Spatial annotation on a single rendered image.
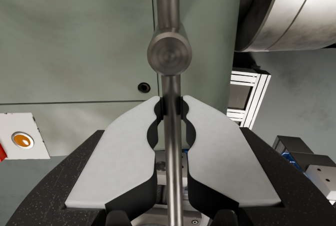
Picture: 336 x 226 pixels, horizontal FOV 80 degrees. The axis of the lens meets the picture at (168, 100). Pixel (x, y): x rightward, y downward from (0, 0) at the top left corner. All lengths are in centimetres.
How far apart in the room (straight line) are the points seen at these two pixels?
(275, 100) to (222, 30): 165
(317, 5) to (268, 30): 5
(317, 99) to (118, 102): 188
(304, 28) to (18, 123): 38
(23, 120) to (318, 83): 189
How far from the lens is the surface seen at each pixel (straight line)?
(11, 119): 32
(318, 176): 72
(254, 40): 31
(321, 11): 30
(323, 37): 35
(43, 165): 248
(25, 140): 33
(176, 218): 17
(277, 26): 30
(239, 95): 148
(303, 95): 194
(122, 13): 22
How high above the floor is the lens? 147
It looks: 62 degrees down
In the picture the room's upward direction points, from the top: 178 degrees counter-clockwise
